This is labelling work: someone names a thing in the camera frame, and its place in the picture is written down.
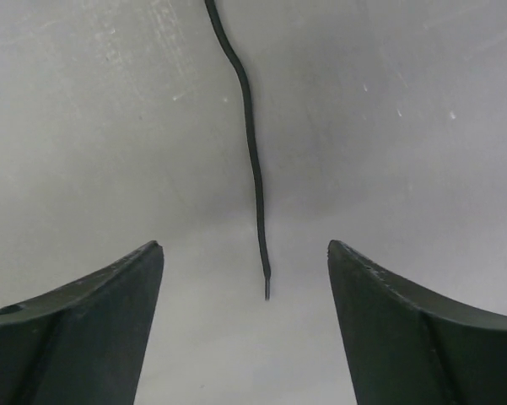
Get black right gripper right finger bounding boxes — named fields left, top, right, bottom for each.
left=327, top=240, right=507, bottom=404

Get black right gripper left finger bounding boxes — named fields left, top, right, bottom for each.
left=0, top=241, right=164, bottom=404

